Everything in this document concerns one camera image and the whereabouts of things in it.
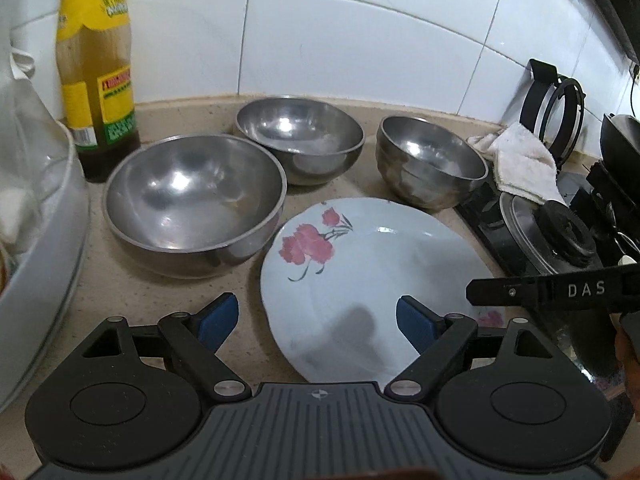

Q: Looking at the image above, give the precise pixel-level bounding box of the large steel bowl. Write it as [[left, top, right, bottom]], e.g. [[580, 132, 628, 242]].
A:
[[102, 133, 288, 278]]

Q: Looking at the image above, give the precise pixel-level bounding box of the medium steel bowl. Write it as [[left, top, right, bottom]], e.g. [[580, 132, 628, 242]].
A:
[[234, 96, 366, 186]]

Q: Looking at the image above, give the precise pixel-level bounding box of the steel pot lid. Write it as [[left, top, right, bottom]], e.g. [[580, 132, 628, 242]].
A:
[[499, 193, 602, 274]]

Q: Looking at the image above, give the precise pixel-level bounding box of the white floral plate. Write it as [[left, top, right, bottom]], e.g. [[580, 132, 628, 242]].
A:
[[260, 198, 506, 385]]

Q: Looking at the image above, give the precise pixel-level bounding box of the white dish cloth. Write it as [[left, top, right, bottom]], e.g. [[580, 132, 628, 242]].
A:
[[466, 122, 565, 205]]

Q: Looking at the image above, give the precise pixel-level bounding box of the black wok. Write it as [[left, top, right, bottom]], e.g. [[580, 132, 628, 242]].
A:
[[600, 114, 639, 171]]

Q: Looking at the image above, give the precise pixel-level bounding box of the small steel bowl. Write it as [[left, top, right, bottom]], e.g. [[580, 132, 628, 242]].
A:
[[375, 115, 489, 212]]

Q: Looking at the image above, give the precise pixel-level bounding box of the white round tray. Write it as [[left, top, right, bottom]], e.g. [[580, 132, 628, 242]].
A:
[[1, 119, 90, 408]]

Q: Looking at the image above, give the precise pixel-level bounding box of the clear plastic bag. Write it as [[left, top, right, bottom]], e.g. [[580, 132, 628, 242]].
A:
[[1, 51, 70, 259]]

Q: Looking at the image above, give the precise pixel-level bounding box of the yellow label oil bottle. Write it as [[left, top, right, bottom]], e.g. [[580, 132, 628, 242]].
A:
[[55, 0, 140, 182]]

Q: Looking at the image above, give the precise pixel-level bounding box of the black round wall rack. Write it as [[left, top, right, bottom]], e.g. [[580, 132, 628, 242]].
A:
[[518, 58, 586, 171]]

